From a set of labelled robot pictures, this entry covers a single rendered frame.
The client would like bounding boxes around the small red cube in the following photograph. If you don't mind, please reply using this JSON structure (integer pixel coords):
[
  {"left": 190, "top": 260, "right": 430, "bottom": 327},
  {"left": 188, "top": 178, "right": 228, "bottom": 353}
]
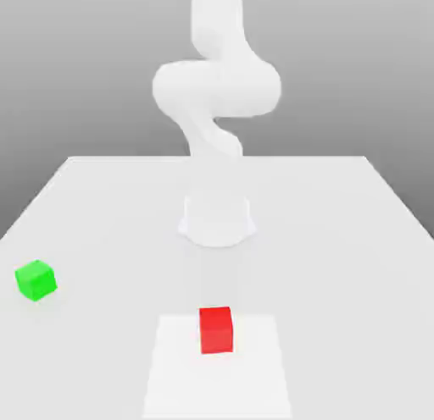
[{"left": 198, "top": 306, "right": 235, "bottom": 356}]

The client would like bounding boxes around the small green cube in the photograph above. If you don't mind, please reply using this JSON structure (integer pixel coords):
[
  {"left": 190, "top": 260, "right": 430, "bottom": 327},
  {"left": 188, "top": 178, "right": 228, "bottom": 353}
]
[{"left": 14, "top": 259, "right": 58, "bottom": 302}]

